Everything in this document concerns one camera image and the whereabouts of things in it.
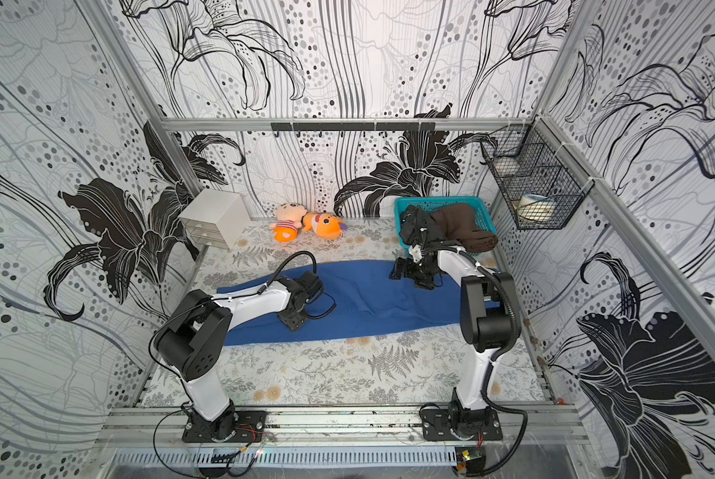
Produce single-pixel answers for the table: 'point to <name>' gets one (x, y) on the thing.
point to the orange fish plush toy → (327, 226)
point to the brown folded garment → (457, 222)
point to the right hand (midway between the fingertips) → (407, 275)
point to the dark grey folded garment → (418, 227)
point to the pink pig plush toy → (288, 217)
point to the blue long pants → (358, 297)
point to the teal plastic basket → (480, 213)
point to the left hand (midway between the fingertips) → (283, 316)
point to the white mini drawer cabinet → (216, 219)
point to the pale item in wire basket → (506, 166)
